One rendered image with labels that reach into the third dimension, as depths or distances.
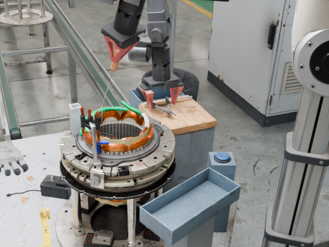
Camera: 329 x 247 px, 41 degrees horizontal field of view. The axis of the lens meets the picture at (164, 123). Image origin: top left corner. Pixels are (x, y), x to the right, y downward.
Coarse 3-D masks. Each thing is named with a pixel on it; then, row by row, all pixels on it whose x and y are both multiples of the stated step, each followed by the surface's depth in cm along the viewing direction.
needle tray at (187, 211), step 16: (192, 176) 115; (208, 176) 120; (224, 176) 115; (176, 192) 111; (192, 192) 115; (208, 192) 116; (224, 192) 116; (144, 208) 104; (160, 208) 109; (176, 208) 110; (192, 208) 110; (208, 208) 104; (224, 208) 110; (144, 224) 104; (160, 224) 99; (176, 224) 104; (192, 224) 102; (208, 224) 111; (176, 240) 100; (192, 240) 108; (208, 240) 114
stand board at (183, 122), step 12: (180, 96) 156; (144, 108) 147; (156, 108) 147; (180, 108) 148; (168, 120) 140; (180, 120) 141; (192, 120) 141; (204, 120) 141; (216, 120) 142; (180, 132) 137
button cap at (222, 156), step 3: (216, 153) 128; (219, 153) 128; (222, 153) 128; (225, 153) 128; (216, 156) 127; (219, 156) 127; (222, 156) 127; (225, 156) 127; (228, 156) 127; (219, 159) 126; (222, 159) 126; (225, 159) 126; (228, 159) 127
